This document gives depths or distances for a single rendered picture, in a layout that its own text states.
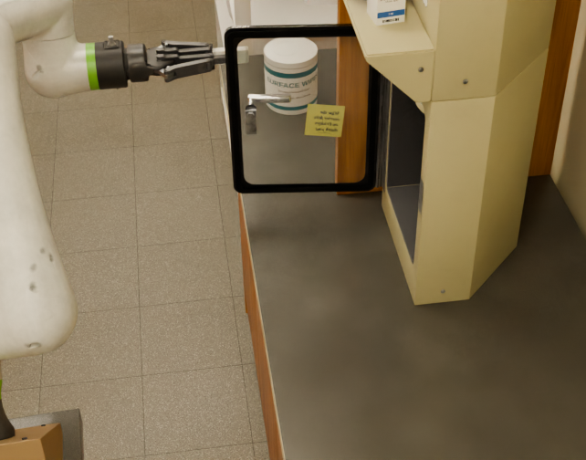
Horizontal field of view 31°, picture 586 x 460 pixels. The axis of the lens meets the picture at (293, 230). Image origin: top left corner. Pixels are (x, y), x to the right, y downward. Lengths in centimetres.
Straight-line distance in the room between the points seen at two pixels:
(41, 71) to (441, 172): 78
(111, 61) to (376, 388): 79
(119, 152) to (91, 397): 125
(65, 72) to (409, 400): 89
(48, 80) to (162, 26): 293
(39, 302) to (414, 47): 71
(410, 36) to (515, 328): 62
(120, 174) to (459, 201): 229
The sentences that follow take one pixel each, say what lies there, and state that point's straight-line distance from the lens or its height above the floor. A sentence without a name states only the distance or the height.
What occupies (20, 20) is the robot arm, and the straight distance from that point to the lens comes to 194.
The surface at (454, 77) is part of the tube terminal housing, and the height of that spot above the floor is 146.
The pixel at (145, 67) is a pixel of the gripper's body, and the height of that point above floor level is 132.
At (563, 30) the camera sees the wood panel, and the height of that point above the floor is 131.
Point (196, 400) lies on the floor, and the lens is 315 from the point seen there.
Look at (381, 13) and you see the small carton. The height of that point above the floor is 153.
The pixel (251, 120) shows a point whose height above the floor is 119.
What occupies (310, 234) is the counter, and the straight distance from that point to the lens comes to 221.
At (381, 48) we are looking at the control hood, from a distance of 171.
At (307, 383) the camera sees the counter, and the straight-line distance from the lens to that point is 191.
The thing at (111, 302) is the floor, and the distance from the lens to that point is 348.
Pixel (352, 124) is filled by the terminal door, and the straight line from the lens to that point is 214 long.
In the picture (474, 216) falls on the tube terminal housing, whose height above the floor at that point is 115.
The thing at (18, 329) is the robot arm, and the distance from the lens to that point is 156.
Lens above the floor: 236
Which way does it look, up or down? 40 degrees down
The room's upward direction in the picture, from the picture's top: 1 degrees counter-clockwise
